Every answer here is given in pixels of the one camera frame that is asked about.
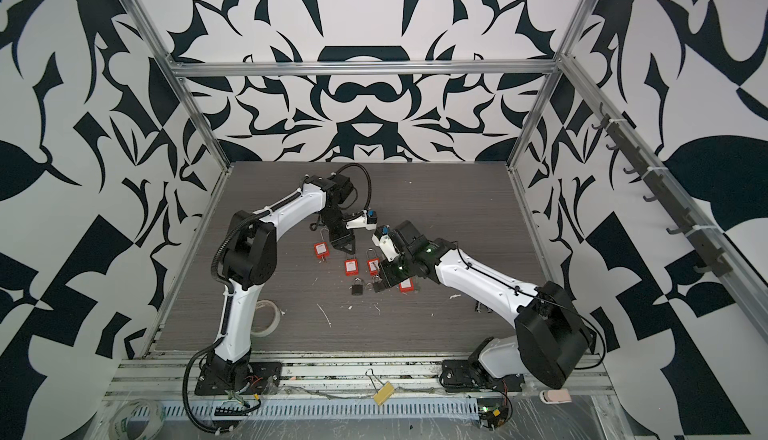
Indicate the red padlock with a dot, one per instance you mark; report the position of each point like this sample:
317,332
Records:
350,264
321,249
373,262
407,286

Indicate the small black padlock back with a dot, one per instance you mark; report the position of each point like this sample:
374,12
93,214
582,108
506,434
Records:
358,287

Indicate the small black padlock front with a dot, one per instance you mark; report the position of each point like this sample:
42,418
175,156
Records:
378,285

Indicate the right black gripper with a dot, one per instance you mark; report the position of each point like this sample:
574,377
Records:
386,272

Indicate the clear tape roll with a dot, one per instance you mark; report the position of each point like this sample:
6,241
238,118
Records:
136,419

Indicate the small black padlock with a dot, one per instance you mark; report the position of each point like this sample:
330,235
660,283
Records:
358,287
378,285

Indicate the white slotted cable duct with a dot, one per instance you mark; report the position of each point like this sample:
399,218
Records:
349,408

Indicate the pink white small object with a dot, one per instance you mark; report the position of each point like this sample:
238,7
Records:
555,397

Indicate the red padlock front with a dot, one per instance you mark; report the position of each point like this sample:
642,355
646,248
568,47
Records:
407,286

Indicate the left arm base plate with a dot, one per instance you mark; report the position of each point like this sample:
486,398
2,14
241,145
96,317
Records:
252,377

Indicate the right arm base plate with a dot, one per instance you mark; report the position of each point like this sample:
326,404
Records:
469,376

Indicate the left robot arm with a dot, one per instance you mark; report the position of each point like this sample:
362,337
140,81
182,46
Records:
247,259

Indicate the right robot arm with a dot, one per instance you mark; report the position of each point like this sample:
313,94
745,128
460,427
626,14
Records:
550,336

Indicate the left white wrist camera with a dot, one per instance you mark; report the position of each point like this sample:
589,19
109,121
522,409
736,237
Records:
367,219

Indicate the small electronics board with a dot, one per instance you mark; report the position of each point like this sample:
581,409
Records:
493,413

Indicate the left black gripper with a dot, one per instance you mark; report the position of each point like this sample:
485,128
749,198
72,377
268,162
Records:
344,242

